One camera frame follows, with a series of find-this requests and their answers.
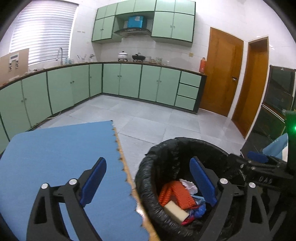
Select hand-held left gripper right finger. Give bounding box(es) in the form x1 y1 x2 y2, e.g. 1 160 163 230
189 156 271 241

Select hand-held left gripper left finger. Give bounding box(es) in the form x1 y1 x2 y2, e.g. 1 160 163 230
26 157 107 241

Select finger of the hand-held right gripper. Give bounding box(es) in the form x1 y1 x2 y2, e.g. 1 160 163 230
228 153 252 174
248 151 284 166

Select white tissue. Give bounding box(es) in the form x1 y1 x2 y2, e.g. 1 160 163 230
179 178 198 194

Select large orange foam net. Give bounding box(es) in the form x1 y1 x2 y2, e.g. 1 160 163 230
171 181 196 209

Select blue plastic glove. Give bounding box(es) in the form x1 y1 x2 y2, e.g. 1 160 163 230
191 196 207 219

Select cream sponge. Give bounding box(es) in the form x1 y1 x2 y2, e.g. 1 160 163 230
164 200 189 224

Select black-lined trash bin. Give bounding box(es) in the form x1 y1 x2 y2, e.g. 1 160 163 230
135 137 266 241

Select blue table mat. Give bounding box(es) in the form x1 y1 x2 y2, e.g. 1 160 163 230
0 120 149 241

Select wooden door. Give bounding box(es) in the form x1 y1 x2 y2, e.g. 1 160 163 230
231 37 270 139
199 27 244 117

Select dark glass cabinet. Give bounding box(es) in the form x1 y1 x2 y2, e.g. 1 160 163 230
240 65 296 160

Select wooden table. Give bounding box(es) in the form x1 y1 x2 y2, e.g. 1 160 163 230
114 130 160 241

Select green lower cabinets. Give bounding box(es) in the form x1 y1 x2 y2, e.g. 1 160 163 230
0 62 208 142

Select green cabinets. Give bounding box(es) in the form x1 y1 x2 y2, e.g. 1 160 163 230
91 0 196 48
0 62 208 142

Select green upper cabinets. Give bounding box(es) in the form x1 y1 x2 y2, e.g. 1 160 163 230
91 0 196 48

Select range hood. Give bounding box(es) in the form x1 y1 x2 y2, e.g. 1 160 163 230
113 28 151 37

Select white window blind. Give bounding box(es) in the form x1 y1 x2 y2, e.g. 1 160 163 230
9 1 79 66

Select blue box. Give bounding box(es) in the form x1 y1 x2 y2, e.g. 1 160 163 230
128 16 146 29

